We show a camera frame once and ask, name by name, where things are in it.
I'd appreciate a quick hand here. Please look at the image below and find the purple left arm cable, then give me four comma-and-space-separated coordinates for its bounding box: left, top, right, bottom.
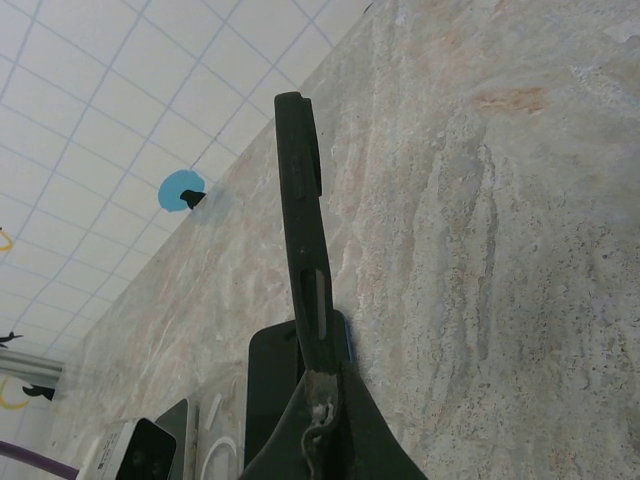
0, 438, 81, 480

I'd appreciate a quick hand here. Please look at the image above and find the aluminium corner post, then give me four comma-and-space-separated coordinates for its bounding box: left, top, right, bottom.
0, 348, 65, 386

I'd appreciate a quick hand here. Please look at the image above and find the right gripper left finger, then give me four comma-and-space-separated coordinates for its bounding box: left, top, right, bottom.
240, 369, 324, 480

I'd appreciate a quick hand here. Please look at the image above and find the clear phone case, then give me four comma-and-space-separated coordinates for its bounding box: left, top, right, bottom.
192, 379, 249, 480

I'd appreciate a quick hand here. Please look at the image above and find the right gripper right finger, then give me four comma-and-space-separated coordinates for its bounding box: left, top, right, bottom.
319, 362, 431, 480

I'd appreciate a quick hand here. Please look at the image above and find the black phone case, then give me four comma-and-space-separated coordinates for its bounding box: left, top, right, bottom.
273, 91, 351, 381

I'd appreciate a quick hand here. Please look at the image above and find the penguin blue circle sticker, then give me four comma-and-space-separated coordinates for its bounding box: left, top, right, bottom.
157, 168, 209, 214

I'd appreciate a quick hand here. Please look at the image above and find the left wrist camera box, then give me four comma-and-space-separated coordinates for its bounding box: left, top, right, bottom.
79, 417, 179, 480

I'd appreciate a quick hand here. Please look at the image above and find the black animal ring sticker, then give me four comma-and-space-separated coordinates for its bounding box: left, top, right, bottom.
0, 375, 56, 412

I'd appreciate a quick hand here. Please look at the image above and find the smartphone with blue frame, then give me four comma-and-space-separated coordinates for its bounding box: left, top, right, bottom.
245, 308, 357, 464

